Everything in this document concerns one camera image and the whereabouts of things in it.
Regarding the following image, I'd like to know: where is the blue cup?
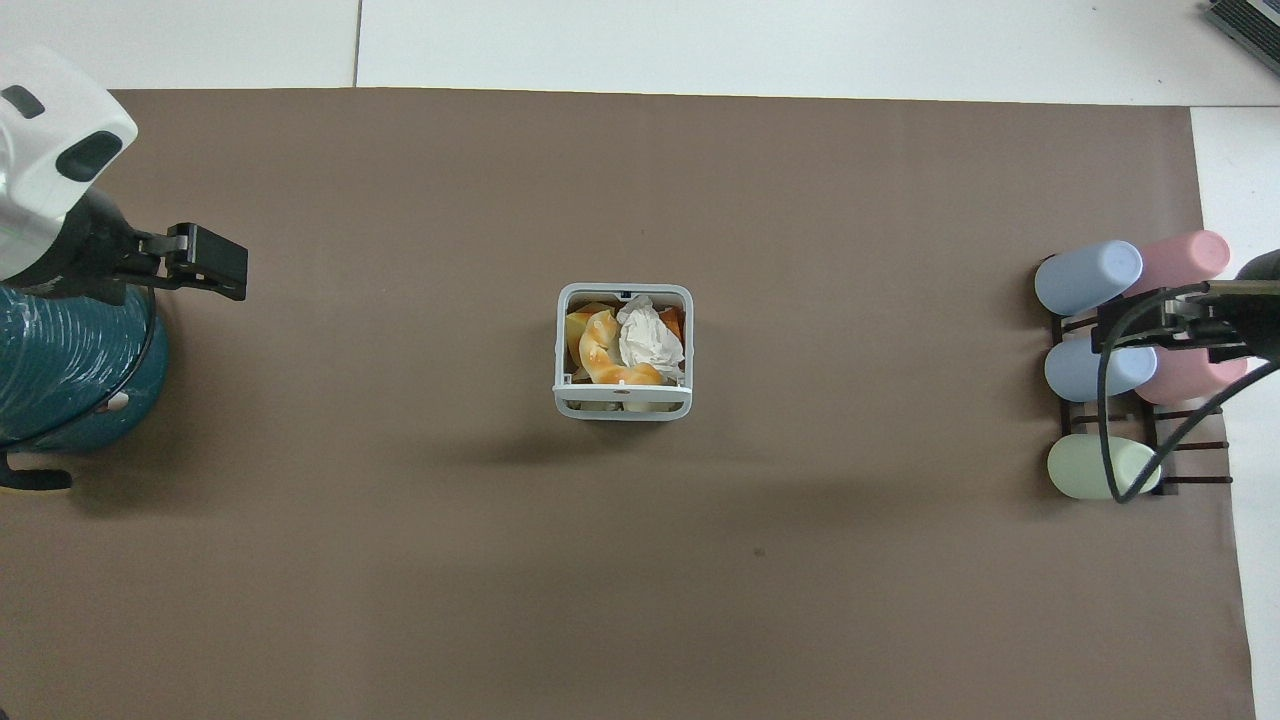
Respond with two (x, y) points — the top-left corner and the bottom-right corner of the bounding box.
(1034, 240), (1144, 317)
(1044, 338), (1159, 404)

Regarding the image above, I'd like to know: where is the yellow food scrap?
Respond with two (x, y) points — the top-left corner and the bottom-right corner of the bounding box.
(565, 302), (603, 369)

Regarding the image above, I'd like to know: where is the golden bread roll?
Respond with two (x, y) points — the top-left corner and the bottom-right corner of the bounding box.
(578, 308), (665, 387)

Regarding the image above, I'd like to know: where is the grey trash can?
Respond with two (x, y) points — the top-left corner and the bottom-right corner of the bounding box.
(553, 283), (695, 422)

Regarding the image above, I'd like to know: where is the teal ribbed pot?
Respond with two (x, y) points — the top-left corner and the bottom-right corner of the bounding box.
(0, 281), (170, 492)

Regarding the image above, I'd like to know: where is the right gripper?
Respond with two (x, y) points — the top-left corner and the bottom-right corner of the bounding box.
(1203, 249), (1280, 364)

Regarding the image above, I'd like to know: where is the dark cup rack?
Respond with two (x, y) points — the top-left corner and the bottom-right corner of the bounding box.
(1048, 308), (1234, 498)

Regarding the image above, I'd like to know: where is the crumpled white tissue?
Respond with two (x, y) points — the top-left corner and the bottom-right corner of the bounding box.
(616, 295), (687, 370)

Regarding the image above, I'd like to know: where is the grey laptop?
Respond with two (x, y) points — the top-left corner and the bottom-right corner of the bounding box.
(1203, 0), (1280, 53)

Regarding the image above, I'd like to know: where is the grey trash can lid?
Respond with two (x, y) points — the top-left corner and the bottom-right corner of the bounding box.
(554, 383), (695, 422)

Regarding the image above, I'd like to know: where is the pink cup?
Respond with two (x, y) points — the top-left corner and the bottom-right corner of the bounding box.
(1134, 345), (1251, 407)
(1126, 229), (1232, 299)

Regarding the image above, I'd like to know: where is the pale green cup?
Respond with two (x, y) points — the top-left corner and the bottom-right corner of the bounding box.
(1046, 436), (1163, 502)

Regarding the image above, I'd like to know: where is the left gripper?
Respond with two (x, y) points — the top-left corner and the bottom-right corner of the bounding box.
(38, 189), (161, 304)

